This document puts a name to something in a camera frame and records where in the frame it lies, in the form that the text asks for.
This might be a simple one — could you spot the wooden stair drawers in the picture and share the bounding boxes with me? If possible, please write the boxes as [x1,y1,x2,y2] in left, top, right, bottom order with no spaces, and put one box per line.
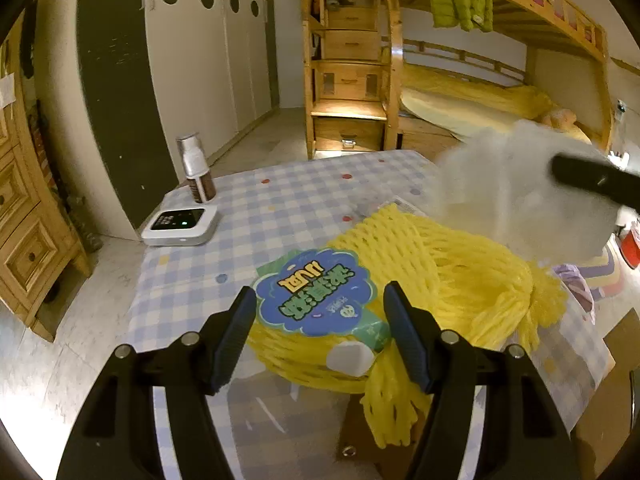
[302,0,404,159]

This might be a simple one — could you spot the blue green snack package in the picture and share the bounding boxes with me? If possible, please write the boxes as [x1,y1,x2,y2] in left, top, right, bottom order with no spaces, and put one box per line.
[253,247,390,352]

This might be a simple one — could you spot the red bucket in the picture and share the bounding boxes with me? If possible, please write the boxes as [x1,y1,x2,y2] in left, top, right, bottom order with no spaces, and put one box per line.
[620,223,640,269]

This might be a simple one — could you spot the wooden bunk bed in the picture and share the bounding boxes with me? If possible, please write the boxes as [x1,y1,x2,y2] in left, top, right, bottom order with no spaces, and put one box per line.
[397,0,614,158]

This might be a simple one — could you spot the pink pillow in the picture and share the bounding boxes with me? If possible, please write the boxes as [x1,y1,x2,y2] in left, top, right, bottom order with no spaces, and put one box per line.
[536,108,577,131]

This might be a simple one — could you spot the yellow foam fruit net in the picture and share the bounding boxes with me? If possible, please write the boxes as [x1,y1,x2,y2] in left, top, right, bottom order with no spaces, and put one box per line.
[248,205,567,448]

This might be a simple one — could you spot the white tissue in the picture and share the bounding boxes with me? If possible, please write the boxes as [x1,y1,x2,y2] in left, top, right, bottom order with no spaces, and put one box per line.
[434,120,620,266]

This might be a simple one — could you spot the wooden drawer cabinet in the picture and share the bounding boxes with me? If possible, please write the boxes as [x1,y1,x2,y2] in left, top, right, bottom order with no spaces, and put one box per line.
[1,16,92,342]

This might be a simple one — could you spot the silver brown spray bottle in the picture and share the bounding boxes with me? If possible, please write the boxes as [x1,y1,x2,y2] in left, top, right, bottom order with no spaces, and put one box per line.
[177,133,216,204]

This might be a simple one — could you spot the white wardrobe with holes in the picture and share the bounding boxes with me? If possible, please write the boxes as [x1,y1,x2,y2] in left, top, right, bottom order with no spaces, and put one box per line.
[76,0,277,228]

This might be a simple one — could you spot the pastel rainbow rug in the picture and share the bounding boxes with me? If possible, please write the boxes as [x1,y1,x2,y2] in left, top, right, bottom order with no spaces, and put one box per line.
[553,240,625,313]

